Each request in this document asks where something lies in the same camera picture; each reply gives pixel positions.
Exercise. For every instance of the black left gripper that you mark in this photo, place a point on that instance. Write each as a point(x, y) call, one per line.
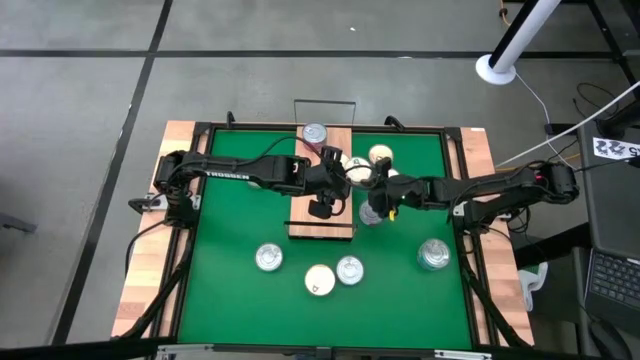
point(325, 182)

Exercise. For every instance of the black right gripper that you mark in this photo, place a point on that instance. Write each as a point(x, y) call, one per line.
point(405, 192)

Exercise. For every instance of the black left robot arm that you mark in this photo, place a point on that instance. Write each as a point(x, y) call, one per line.
point(240, 172)

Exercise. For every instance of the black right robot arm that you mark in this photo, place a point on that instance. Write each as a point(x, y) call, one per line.
point(500, 187)

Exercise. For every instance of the green table mat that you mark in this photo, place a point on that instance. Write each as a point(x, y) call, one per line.
point(225, 300)

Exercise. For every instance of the black power adapter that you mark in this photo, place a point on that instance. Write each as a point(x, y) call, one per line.
point(555, 129)

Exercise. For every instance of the white cloth bag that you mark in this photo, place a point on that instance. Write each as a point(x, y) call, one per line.
point(530, 285)

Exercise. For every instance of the black and white pole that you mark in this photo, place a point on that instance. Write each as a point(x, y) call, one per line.
point(530, 25)

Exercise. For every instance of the white marker sheet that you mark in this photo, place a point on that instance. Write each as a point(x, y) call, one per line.
point(615, 149)

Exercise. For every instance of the black monitor stand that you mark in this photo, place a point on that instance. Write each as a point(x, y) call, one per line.
point(622, 120)

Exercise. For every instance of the dark grey laptop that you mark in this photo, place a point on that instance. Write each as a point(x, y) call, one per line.
point(615, 280)

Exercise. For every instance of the black metal stand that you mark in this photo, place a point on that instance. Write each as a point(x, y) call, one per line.
point(605, 29)

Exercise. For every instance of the grey floor object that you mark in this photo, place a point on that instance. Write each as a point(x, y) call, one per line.
point(15, 222)

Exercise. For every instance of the black frame clamp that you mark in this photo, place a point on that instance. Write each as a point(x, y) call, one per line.
point(395, 122)
point(230, 120)

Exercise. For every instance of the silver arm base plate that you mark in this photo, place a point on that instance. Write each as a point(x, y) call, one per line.
point(457, 210)
point(156, 201)

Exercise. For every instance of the black table frame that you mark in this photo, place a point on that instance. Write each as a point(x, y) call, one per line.
point(250, 127)

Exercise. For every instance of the silver camera mount bar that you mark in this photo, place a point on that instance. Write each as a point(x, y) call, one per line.
point(190, 351)

